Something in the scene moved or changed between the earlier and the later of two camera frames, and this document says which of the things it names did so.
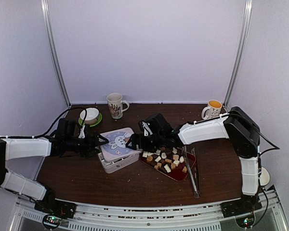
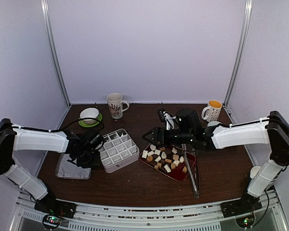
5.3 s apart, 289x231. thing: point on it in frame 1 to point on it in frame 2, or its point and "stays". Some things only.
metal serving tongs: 196,190 stays
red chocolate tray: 170,161 stays
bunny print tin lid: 115,148 to 70,170
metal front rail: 102,216 stays
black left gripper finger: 91,152 to 73,157
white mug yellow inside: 213,109 stays
